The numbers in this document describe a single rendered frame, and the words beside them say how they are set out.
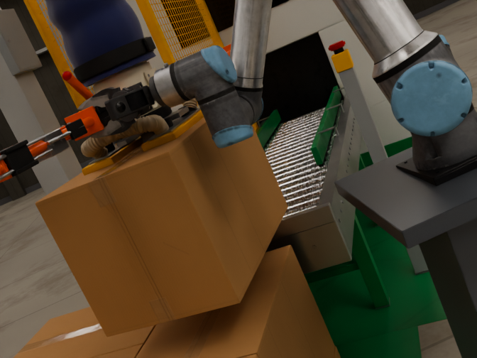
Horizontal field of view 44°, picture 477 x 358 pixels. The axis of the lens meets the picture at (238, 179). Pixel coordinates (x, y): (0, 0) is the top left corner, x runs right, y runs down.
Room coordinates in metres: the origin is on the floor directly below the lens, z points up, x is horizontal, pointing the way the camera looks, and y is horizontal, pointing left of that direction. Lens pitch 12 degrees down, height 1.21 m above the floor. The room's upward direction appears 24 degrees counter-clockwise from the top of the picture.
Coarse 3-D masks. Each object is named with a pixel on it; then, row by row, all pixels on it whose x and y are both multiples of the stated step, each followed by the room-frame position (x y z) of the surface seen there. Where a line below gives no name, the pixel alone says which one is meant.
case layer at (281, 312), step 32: (288, 256) 1.74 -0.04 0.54; (256, 288) 1.59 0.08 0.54; (288, 288) 1.62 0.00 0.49; (64, 320) 2.04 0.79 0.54; (96, 320) 1.90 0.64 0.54; (192, 320) 1.57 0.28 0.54; (224, 320) 1.48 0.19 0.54; (256, 320) 1.40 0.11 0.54; (288, 320) 1.51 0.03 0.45; (320, 320) 1.77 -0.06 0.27; (32, 352) 1.87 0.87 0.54; (64, 352) 1.75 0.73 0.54; (96, 352) 1.64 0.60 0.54; (128, 352) 1.54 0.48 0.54; (160, 352) 1.46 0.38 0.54; (192, 352) 1.38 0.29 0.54; (224, 352) 1.31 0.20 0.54; (256, 352) 1.25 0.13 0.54; (288, 352) 1.42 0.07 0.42; (320, 352) 1.65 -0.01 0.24
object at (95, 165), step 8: (112, 144) 1.63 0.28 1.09; (128, 144) 1.65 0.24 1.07; (136, 144) 1.67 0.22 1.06; (112, 152) 1.58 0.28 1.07; (120, 152) 1.58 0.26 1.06; (128, 152) 1.62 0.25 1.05; (96, 160) 1.57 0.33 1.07; (104, 160) 1.54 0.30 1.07; (112, 160) 1.53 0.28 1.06; (88, 168) 1.55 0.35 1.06; (96, 168) 1.54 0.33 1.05
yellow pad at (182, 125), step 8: (192, 112) 1.69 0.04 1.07; (200, 112) 1.68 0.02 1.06; (168, 120) 1.56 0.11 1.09; (176, 120) 1.68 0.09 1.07; (184, 120) 1.59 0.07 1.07; (192, 120) 1.60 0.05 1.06; (176, 128) 1.52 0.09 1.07; (184, 128) 1.53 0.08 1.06; (152, 136) 1.53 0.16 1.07; (160, 136) 1.49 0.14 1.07; (168, 136) 1.46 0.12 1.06; (176, 136) 1.46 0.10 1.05; (144, 144) 1.49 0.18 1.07; (152, 144) 1.48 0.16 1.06; (160, 144) 1.48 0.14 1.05
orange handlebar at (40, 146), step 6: (228, 54) 1.69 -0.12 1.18; (84, 120) 1.35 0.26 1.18; (90, 120) 1.37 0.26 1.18; (60, 126) 1.31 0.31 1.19; (66, 138) 1.26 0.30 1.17; (36, 144) 1.17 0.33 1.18; (42, 144) 1.18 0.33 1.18; (30, 150) 1.14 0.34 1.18; (36, 150) 1.15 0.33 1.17; (42, 150) 1.17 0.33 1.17; (0, 168) 1.05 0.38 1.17
